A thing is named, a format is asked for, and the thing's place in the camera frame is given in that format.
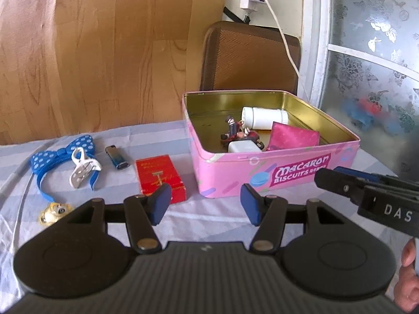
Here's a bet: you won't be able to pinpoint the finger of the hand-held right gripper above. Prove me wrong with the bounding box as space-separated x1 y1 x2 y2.
333 166 398 185
314 169 372 205

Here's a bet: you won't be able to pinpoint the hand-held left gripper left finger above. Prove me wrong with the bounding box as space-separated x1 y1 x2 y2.
59 183 173 255

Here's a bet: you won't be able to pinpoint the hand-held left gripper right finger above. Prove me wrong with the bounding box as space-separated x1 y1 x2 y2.
240 183 348 252

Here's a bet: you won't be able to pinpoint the red cardboard box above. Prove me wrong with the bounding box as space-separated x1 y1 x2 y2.
135 154 187 204

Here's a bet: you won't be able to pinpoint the pink biscuit tin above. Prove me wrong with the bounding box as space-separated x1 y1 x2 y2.
182 91 361 198

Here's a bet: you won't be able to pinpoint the blue silver lighter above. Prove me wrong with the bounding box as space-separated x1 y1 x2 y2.
105 145 129 171

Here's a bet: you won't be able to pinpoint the white hair claw clip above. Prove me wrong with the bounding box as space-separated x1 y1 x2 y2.
69 147 103 189

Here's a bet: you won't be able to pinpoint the small yellow toy figure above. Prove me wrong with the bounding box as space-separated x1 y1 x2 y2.
38 203 74 227

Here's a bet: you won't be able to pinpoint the blue dotted bow headband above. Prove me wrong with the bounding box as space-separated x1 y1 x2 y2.
30 133 102 203

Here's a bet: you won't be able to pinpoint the person's right hand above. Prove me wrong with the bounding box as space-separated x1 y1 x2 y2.
391 237 419 314

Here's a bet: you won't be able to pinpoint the white charger block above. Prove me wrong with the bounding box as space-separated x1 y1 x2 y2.
228 141 262 154

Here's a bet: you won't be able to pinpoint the magenta foil packet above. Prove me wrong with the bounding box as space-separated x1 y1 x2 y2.
267 122 321 151

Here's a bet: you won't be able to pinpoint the small dark red figurine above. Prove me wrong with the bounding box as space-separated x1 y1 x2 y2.
220 115 266 153

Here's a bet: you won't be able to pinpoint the white plastic bottle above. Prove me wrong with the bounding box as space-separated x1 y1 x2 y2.
241 106 289 131

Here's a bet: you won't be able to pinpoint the frosted glass door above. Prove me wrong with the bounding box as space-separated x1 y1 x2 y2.
301 0 419 184

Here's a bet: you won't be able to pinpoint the wooden headboard panel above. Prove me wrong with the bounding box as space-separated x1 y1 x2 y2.
0 0 227 145

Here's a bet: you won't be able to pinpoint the black plug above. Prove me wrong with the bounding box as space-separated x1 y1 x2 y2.
223 7 252 25

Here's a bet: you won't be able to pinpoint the thin white cable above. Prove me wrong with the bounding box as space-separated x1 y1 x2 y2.
0 137 66 254

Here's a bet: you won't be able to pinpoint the white power cable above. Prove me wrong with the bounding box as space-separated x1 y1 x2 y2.
256 0 301 94

